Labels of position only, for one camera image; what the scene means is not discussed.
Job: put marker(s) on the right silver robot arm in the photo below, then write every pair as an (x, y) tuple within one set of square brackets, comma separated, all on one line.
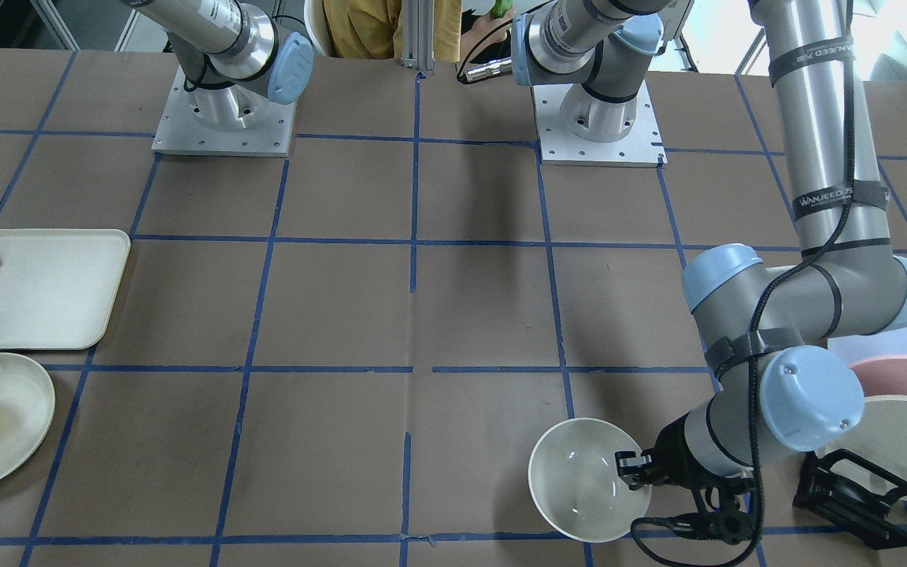
[(228, 48)]

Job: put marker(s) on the cream round plate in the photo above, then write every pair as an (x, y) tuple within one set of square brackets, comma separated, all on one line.
[(27, 404)]

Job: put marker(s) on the black dish rack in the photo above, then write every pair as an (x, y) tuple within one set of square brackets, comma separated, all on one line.
[(847, 504)]

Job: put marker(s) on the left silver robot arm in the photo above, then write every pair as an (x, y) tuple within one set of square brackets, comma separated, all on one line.
[(781, 394)]

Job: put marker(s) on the aluminium frame post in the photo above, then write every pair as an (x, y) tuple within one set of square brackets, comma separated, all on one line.
[(417, 36)]

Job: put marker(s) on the beige plate in rack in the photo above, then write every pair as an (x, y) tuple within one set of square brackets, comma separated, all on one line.
[(906, 449)]

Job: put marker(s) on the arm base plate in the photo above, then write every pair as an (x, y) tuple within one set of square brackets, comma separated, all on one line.
[(232, 122), (576, 129)]

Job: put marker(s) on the green handled stick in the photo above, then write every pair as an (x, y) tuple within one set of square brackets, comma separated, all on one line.
[(500, 8)]

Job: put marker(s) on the cream rectangular tray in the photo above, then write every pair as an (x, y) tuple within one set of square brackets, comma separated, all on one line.
[(58, 286)]

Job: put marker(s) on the person in yellow shirt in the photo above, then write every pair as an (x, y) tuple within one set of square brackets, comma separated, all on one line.
[(374, 30)]

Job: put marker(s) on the white ceramic bowl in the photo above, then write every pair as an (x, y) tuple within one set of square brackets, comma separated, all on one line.
[(574, 482)]

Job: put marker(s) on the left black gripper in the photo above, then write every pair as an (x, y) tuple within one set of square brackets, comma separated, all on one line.
[(675, 458)]

